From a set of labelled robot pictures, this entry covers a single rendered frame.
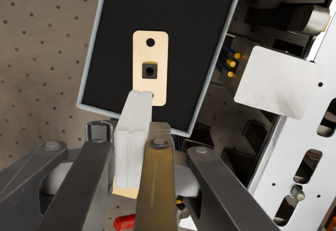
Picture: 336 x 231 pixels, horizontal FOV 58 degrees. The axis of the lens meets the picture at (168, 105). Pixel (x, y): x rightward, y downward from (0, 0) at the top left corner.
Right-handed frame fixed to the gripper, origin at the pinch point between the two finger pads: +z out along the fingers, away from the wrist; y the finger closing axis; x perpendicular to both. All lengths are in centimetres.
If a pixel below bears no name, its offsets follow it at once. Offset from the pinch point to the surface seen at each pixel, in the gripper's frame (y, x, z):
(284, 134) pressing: 24.0, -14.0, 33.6
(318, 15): 20.4, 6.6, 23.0
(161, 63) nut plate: 1.3, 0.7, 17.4
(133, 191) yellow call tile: -1.5, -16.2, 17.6
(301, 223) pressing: 31, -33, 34
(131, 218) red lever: -2.0, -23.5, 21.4
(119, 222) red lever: -3.8, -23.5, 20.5
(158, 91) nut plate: 1.1, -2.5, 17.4
